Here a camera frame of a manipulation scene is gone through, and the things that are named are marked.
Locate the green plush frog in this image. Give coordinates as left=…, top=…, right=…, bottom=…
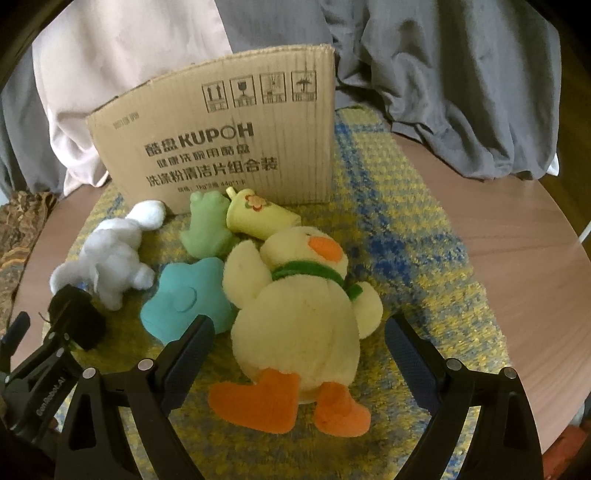
left=179, top=191, right=241, bottom=259

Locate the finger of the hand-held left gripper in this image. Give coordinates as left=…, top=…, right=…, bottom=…
left=0, top=311, right=32, bottom=354
left=7, top=330, right=84, bottom=384

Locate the yellow toy cup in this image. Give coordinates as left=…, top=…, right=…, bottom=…
left=225, top=187, right=303, bottom=241

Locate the yellow plush duck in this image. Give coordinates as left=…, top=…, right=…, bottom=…
left=208, top=225, right=384, bottom=437

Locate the white plush rabbit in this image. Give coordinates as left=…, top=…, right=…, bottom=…
left=50, top=200, right=167, bottom=310

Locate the black fuzzy plush toy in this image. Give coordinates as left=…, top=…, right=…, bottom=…
left=46, top=285, right=106, bottom=352

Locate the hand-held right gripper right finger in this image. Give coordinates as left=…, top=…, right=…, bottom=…
left=384, top=314, right=546, bottom=480

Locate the brown cardboard box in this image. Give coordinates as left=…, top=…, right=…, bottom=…
left=85, top=44, right=337, bottom=215

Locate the teal plush star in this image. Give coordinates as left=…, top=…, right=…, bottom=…
left=140, top=257, right=238, bottom=344

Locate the yellow and blue woven mat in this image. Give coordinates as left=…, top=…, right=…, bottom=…
left=65, top=108, right=511, bottom=480

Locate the pale pink cloth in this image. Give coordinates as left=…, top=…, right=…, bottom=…
left=31, top=0, right=234, bottom=188

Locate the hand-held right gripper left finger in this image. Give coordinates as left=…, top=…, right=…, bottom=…
left=60, top=315, right=218, bottom=480

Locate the grey blanket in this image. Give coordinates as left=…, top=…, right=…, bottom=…
left=0, top=0, right=561, bottom=199

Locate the brown patterned cloth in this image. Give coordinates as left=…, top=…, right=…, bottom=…
left=0, top=190, right=58, bottom=328

